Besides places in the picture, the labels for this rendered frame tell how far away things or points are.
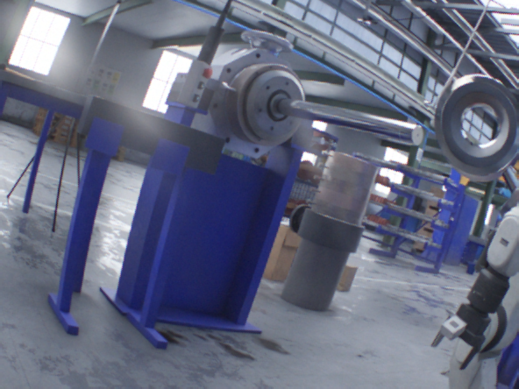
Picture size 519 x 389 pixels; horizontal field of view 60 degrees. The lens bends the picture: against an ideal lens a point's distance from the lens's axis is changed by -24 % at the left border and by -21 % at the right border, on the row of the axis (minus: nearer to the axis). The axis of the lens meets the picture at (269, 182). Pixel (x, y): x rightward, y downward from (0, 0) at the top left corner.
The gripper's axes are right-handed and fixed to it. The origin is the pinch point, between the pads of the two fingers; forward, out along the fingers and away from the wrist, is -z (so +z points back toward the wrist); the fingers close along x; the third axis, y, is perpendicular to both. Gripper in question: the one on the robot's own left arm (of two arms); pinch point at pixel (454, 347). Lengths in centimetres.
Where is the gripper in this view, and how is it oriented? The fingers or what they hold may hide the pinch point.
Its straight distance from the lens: 113.6
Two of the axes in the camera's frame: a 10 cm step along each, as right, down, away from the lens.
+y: -7.7, -2.4, -5.9
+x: -4.8, -3.8, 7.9
